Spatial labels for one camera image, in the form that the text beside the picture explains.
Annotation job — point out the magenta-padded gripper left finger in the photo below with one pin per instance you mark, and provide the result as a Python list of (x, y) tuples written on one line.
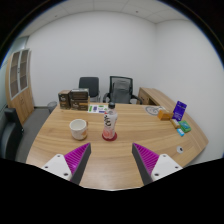
[(71, 163)]

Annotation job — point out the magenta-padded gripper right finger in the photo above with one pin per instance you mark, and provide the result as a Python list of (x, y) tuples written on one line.
[(153, 163)]

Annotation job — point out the clear black-capped drink bottle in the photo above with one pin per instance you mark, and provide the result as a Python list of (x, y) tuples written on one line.
[(109, 121)]

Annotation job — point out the white round table grommet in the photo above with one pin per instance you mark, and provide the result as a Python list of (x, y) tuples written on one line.
[(180, 149)]

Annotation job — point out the white patterned mug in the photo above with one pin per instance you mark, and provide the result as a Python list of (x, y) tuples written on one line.
[(78, 130)]

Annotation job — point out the small blue box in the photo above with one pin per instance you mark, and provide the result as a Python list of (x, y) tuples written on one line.
[(180, 132)]

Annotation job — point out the flat round red coaster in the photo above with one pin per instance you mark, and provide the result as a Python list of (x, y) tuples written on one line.
[(109, 139)]

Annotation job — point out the small tan box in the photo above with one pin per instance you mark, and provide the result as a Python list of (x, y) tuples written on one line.
[(175, 123)]

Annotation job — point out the green box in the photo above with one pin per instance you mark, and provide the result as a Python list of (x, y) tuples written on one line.
[(185, 126)]

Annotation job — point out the orange box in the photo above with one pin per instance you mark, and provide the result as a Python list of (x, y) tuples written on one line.
[(164, 115)]

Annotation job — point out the purple card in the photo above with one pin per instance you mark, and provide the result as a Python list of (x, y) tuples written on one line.
[(179, 111)]

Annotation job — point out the white sticker sheet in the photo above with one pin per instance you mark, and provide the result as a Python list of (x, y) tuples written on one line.
[(96, 109)]

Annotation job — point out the grey waste bin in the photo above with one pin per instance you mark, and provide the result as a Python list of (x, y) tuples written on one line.
[(52, 106)]

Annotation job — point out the small dark brown box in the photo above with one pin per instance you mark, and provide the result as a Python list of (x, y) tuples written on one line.
[(64, 100)]

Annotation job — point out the wooden side desk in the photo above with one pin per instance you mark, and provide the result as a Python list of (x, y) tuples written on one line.
[(155, 96)]

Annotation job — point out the black leather armchair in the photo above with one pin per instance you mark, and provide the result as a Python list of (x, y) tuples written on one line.
[(10, 133)]

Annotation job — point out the dark brown windowed box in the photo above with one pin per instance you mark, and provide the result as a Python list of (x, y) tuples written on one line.
[(80, 94)]

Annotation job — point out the black office chair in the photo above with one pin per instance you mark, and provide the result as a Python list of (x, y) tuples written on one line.
[(89, 86)]

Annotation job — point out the grey mesh office chair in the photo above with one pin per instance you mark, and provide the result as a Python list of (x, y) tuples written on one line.
[(120, 90)]

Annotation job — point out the wooden glass-door cabinet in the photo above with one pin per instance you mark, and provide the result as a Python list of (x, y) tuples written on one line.
[(21, 100)]

